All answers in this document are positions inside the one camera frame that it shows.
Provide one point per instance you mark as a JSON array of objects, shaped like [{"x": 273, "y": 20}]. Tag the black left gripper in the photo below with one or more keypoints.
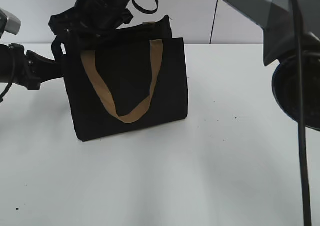
[{"x": 26, "y": 66}]

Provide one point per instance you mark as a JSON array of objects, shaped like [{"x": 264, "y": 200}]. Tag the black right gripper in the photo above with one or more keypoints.
[{"x": 87, "y": 21}]

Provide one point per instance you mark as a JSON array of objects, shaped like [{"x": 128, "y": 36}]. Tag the black tote bag tan handles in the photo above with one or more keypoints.
[{"x": 134, "y": 79}]

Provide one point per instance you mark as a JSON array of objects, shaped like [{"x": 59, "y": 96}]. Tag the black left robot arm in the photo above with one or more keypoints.
[{"x": 6, "y": 65}]

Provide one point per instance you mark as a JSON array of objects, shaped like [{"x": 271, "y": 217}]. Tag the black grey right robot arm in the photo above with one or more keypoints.
[{"x": 291, "y": 34}]

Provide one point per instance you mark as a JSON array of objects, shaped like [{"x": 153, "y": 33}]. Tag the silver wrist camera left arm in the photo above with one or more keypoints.
[{"x": 9, "y": 22}]

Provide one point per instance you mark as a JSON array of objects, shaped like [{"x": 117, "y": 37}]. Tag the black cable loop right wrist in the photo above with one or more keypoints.
[{"x": 146, "y": 6}]

